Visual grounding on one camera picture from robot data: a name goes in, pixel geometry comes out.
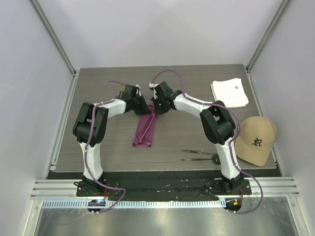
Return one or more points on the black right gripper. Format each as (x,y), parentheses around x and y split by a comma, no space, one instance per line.
(159,111)

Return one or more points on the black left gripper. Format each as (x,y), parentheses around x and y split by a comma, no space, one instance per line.
(144,109)

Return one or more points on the magenta cloth napkin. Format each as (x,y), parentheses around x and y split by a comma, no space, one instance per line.
(144,134)

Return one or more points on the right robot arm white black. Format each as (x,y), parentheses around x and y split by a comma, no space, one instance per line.
(217,123)

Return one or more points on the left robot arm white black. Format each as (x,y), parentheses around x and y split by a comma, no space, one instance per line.
(89,130)

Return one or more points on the dark metal fork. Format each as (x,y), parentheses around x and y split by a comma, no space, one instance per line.
(198,152)

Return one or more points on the white folded towel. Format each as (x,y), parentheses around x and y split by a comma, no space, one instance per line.
(230,92)

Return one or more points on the dark metal spoon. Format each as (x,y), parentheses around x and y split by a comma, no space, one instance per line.
(215,159)

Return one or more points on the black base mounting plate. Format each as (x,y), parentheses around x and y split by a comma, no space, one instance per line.
(180,185)

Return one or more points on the tan baseball cap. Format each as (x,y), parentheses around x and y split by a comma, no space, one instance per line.
(256,139)

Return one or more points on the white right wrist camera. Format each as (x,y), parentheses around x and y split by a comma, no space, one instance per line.
(152,87)

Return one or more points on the slotted cable duct strip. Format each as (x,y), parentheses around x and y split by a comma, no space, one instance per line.
(100,204)

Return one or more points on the aluminium front rail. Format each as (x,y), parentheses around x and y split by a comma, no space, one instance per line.
(65,188)

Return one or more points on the aluminium frame post left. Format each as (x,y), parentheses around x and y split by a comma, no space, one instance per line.
(51,33)

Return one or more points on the aluminium frame post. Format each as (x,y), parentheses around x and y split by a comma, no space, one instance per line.
(281,10)
(51,33)

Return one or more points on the aluminium frame post right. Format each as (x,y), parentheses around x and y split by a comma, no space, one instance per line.
(281,10)

